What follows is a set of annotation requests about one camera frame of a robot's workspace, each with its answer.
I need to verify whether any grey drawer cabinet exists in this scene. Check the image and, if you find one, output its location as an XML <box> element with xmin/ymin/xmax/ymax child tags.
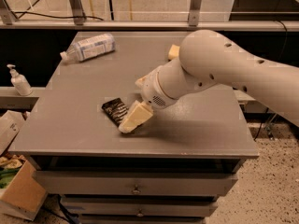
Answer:
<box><xmin>10</xmin><ymin>32</ymin><xmax>258</xmax><ymax>224</ymax></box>

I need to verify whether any black rxbar chocolate bar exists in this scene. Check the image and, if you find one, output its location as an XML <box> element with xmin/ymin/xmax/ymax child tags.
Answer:
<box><xmin>102</xmin><ymin>98</ymin><xmax>128</xmax><ymax>127</ymax></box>

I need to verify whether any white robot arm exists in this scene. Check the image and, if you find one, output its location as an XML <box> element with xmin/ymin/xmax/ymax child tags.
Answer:
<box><xmin>119</xmin><ymin>30</ymin><xmax>299</xmax><ymax>133</ymax></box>

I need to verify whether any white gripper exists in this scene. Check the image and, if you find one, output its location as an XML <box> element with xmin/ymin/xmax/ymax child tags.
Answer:
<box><xmin>119</xmin><ymin>65</ymin><xmax>177</xmax><ymax>133</ymax></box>

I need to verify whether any open cardboard box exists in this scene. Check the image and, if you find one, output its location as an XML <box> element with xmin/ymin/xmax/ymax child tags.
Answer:
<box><xmin>0</xmin><ymin>161</ymin><xmax>48</xmax><ymax>220</ymax></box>

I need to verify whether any white pump dispenser bottle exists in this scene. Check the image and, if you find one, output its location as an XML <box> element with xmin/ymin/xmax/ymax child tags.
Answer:
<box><xmin>7</xmin><ymin>64</ymin><xmax>32</xmax><ymax>96</ymax></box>

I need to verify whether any metal railing frame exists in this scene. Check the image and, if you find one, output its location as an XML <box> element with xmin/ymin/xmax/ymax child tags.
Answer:
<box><xmin>0</xmin><ymin>0</ymin><xmax>299</xmax><ymax>32</ymax></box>

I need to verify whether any clear plastic bottle blue label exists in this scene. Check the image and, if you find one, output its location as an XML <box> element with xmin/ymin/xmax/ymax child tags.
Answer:
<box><xmin>60</xmin><ymin>33</ymin><xmax>115</xmax><ymax>63</ymax></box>

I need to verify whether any yellow sponge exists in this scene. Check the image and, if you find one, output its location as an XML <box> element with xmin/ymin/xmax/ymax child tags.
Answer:
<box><xmin>168</xmin><ymin>45</ymin><xmax>179</xmax><ymax>61</ymax></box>

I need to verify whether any black cable on floor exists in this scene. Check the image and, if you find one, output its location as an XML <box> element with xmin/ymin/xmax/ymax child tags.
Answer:
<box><xmin>12</xmin><ymin>10</ymin><xmax>105</xmax><ymax>21</ymax></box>

